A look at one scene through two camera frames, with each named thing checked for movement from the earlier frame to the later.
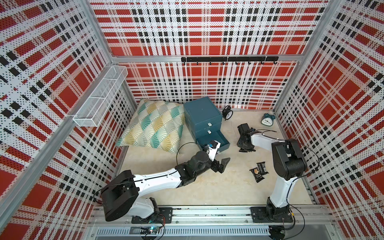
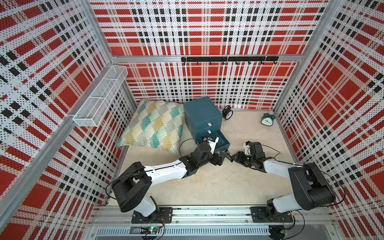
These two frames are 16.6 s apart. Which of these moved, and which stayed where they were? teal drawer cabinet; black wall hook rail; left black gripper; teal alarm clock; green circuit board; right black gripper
Moved: left black gripper; right black gripper
Stayed: green circuit board; black wall hook rail; teal alarm clock; teal drawer cabinet
